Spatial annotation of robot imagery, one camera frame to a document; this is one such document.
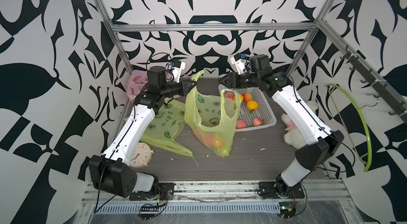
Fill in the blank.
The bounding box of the white plastic basket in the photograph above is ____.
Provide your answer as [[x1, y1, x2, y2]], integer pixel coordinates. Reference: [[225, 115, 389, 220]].
[[218, 85, 277, 132]]

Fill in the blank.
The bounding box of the green avocado plastic bag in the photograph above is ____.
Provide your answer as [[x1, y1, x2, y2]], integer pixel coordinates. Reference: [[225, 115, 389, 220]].
[[184, 87, 242, 157]]

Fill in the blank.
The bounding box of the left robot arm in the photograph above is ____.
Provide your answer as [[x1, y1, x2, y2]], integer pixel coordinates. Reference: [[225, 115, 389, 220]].
[[89, 62, 196, 198]]

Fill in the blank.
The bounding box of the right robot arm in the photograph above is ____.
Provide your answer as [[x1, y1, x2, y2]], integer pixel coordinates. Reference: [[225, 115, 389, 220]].
[[219, 54, 344, 198]]

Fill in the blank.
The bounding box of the pink plastic bag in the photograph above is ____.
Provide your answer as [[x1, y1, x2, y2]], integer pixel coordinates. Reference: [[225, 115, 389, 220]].
[[126, 70, 148, 102]]

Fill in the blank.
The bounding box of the pink peach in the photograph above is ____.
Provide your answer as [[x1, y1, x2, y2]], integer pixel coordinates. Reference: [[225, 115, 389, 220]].
[[242, 93, 253, 103], [236, 120, 247, 129]]

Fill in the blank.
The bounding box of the pink peach front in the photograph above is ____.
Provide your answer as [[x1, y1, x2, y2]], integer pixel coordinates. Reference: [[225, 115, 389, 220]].
[[236, 120, 247, 129]]

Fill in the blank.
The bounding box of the peach back basket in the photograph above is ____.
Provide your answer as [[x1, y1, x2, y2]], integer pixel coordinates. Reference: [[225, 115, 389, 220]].
[[253, 117, 263, 127]]

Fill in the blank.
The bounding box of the yellow orange fruit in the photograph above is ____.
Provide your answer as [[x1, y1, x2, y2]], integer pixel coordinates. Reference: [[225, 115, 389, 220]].
[[247, 100, 259, 110]]

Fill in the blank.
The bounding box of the plush bunny toy pink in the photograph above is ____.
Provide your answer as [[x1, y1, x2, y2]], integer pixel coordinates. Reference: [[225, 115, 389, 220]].
[[281, 100, 319, 150]]

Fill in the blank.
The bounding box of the beige alarm clock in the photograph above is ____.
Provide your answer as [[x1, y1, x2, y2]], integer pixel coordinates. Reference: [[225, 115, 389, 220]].
[[130, 142, 154, 169]]

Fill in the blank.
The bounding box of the black hook rack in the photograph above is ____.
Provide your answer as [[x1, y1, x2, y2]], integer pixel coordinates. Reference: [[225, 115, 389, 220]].
[[341, 45, 407, 123]]

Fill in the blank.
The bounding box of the green hoop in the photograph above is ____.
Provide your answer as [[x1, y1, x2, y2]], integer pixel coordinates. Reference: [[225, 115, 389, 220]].
[[326, 84, 373, 173]]

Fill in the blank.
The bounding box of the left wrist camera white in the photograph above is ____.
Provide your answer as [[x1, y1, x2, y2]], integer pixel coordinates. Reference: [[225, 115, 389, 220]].
[[170, 60, 185, 83]]

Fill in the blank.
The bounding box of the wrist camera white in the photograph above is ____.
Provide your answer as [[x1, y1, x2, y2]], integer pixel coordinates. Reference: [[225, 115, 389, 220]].
[[170, 60, 185, 83], [230, 54, 251, 75]]

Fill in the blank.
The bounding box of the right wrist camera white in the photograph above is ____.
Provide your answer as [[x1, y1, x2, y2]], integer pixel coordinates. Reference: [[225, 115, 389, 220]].
[[230, 54, 251, 75]]

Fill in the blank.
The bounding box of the aluminium frame bar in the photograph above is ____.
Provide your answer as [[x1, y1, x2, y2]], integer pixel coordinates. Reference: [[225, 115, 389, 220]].
[[111, 22, 315, 32]]

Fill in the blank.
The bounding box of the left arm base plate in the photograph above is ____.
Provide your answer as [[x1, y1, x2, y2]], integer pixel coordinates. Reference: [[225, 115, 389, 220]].
[[129, 182, 175, 201]]

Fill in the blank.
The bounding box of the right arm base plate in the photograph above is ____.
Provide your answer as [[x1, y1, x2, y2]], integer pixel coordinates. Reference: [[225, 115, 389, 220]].
[[257, 181, 305, 199]]

